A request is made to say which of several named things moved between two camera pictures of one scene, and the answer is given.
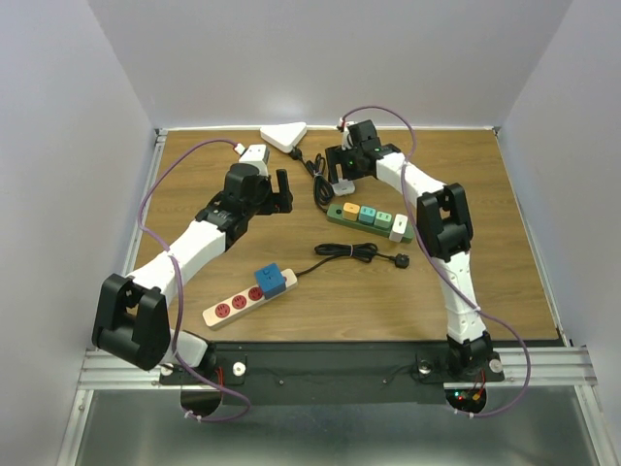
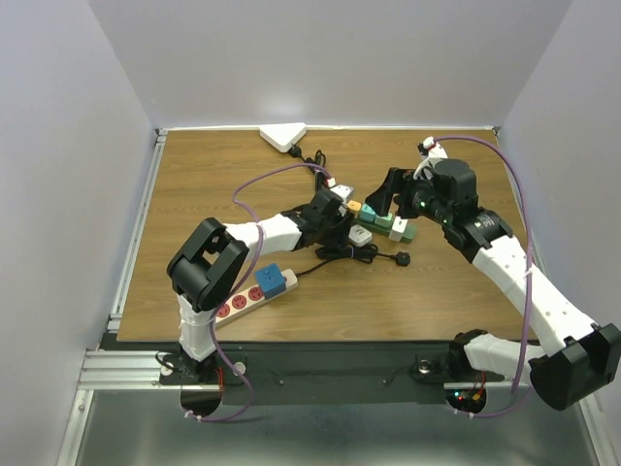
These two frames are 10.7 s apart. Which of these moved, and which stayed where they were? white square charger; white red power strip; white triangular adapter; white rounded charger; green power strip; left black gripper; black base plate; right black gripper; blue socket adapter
Moved: left black gripper; right black gripper; white rounded charger
Stayed: white triangular adapter; black base plate; blue socket adapter; green power strip; white square charger; white red power strip
